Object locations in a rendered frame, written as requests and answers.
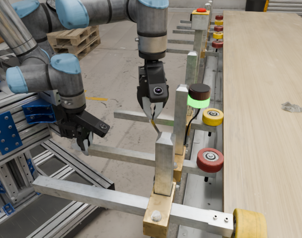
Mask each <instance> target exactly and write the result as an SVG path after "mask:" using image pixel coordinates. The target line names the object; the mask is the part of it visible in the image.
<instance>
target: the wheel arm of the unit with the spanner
mask: <svg viewBox="0 0 302 238"><path fill-rule="evenodd" d="M88 154H89V155H91V156H97V157H102V158H107V159H113V160H118V161H123V162H130V163H135V164H140V165H146V166H151V167H155V154H151V153H143V152H138V151H132V150H126V149H121V148H115V147H109V146H103V145H98V144H90V146H89V147H88ZM182 172H185V173H190V174H195V175H199V176H204V177H209V178H215V174H216V173H208V172H204V171H202V170H201V169H200V168H199V167H198V166H197V163H196V161H190V160H184V163H183V169H182Z"/></svg>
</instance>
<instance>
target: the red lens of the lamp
mask: <svg viewBox="0 0 302 238"><path fill-rule="evenodd" d="M210 94H211V87H210V90H209V91H208V92H204V93H200V92H195V91H193V90H192V89H191V85H190V86H189V96H190V97H191V98H193V99H195V100H206V99H209V98H210Z"/></svg>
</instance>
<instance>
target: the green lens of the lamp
mask: <svg viewBox="0 0 302 238"><path fill-rule="evenodd" d="M209 102H210V98H209V99H207V100H205V101H197V100H194V99H192V98H190V96H188V104H189V105H190V106H192V107H195V108H205V107H207V106H208V105H209Z"/></svg>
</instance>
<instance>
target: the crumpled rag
mask: <svg viewBox="0 0 302 238"><path fill-rule="evenodd" d="M281 105H282V106H283V107H281V108H282V109H284V110H286V111H291V112H302V107H300V106H299V105H295V104H291V103H290V102H286V103H283V104H281Z"/></svg>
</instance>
